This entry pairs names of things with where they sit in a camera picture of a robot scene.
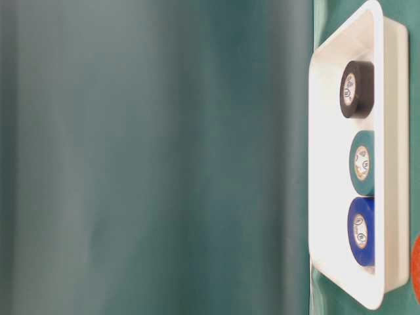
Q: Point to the green tape roll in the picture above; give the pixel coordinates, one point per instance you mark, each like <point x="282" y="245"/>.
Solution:
<point x="361" y="163"/>

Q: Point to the black tape roll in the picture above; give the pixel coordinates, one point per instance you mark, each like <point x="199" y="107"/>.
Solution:
<point x="356" y="91"/>

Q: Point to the red tape roll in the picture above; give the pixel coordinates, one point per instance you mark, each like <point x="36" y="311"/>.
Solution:
<point x="415" y="268"/>

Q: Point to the blue tape roll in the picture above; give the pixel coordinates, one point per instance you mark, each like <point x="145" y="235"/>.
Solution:
<point x="361" y="230"/>

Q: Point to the white plastic tray case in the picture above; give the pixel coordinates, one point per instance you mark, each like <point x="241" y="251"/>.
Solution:
<point x="366" y="36"/>

